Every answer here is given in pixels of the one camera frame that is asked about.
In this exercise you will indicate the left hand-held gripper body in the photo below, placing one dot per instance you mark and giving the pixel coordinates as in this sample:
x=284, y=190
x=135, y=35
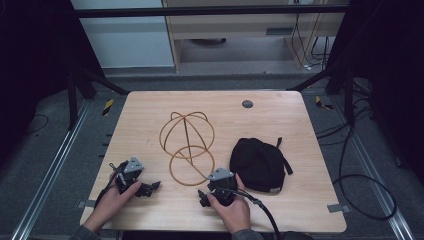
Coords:
x=130, y=173

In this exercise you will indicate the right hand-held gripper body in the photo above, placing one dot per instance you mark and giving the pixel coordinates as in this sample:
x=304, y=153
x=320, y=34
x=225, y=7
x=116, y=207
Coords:
x=222, y=186

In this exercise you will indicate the black cap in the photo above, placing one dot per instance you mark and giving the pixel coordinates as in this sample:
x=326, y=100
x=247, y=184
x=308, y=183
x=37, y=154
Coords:
x=258, y=165

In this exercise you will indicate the person's right hand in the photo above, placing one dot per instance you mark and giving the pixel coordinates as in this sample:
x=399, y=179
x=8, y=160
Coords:
x=233, y=210

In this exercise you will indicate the person's left hand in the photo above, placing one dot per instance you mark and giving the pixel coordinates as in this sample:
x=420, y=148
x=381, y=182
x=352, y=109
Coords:
x=113, y=203

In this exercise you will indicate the yellow black striped tape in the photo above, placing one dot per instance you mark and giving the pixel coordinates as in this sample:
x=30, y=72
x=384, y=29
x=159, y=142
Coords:
x=322, y=104
x=107, y=107

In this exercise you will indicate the grey table grommet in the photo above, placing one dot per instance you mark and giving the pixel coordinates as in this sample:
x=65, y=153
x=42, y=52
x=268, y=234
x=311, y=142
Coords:
x=247, y=104

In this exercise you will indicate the black metal stand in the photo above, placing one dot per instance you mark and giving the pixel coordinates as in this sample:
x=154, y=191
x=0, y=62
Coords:
x=80, y=90
x=336, y=83

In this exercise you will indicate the white cabinet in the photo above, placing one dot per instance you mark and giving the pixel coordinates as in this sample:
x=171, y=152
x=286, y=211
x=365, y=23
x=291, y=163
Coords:
x=126, y=40

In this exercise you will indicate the light wooden desk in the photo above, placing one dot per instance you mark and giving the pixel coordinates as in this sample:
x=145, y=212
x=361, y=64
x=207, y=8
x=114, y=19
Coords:
x=240, y=30

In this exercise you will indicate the grey metal table bracket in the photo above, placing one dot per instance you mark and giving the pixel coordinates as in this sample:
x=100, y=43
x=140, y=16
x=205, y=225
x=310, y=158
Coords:
x=338, y=208
x=87, y=204

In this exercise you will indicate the aluminium floor rail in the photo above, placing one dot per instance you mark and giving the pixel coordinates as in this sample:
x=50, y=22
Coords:
x=50, y=176
x=373, y=166

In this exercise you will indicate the black horizontal frame bar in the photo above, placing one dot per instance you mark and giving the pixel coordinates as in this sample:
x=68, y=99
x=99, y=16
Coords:
x=206, y=11

